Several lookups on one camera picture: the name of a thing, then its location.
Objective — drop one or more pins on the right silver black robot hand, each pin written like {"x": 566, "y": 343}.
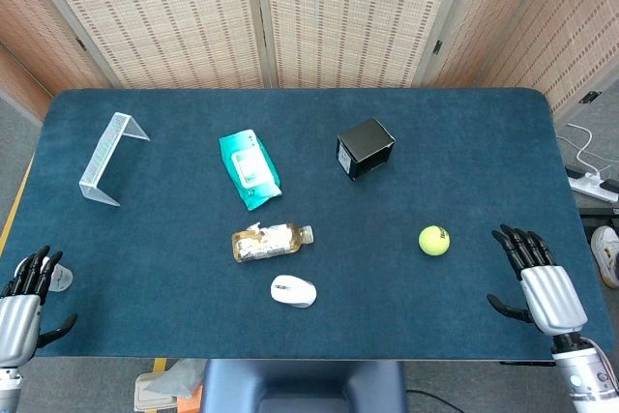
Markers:
{"x": 551, "y": 297}

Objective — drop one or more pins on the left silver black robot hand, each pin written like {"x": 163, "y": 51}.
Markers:
{"x": 21, "y": 316}

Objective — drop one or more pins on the yellow tennis ball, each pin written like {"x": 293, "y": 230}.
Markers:
{"x": 434, "y": 240}

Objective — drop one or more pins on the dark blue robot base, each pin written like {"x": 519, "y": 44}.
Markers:
{"x": 300, "y": 384}

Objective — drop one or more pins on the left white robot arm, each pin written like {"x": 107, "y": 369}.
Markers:
{"x": 7, "y": 389}

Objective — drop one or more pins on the black cardboard box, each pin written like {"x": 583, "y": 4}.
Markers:
{"x": 365, "y": 142}

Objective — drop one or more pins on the small white cup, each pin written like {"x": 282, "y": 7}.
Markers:
{"x": 63, "y": 278}

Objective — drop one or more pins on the white sneaker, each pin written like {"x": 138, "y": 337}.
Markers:
{"x": 607, "y": 251}

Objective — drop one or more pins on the black metal floor foot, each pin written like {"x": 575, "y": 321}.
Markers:
{"x": 597, "y": 219}

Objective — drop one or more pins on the white power strip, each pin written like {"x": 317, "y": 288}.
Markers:
{"x": 592, "y": 188}

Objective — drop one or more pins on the black power adapter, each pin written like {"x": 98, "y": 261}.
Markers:
{"x": 575, "y": 172}

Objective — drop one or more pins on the grey plastic bag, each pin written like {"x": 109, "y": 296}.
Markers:
{"x": 179, "y": 379}

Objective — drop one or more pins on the clear acrylic riser stand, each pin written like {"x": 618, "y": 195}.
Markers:
{"x": 104, "y": 152}

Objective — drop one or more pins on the orange packet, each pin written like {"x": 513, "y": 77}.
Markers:
{"x": 191, "y": 404}

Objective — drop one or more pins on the black screen hinge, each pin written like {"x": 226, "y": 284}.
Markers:
{"x": 81, "y": 43}
{"x": 437, "y": 47}
{"x": 591, "y": 96}

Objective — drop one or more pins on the white computer mouse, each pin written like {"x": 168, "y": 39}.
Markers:
{"x": 292, "y": 291}

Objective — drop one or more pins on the plastic tea bottle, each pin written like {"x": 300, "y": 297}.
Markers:
{"x": 271, "y": 241}

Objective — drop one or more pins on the bamboo folding screen panel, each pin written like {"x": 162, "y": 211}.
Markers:
{"x": 34, "y": 31}
{"x": 532, "y": 31}
{"x": 159, "y": 16}
{"x": 353, "y": 16}

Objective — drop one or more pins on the dark blue table mat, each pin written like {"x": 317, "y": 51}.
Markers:
{"x": 193, "y": 108}

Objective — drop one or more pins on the teal wet wipes pack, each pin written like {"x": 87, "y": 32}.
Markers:
{"x": 249, "y": 168}

